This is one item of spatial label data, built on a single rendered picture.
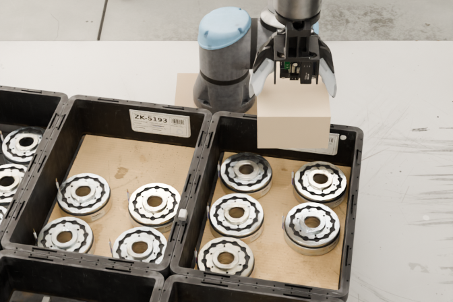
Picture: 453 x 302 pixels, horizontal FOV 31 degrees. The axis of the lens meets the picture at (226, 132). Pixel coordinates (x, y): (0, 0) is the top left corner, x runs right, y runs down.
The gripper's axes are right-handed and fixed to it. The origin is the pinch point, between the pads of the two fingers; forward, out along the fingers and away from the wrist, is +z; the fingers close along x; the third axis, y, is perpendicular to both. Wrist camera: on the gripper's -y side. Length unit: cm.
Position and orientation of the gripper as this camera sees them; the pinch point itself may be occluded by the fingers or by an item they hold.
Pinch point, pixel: (292, 94)
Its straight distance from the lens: 141.4
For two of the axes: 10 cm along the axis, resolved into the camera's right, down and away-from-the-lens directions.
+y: -0.2, 7.1, -7.0
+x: 10.0, 0.0, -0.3
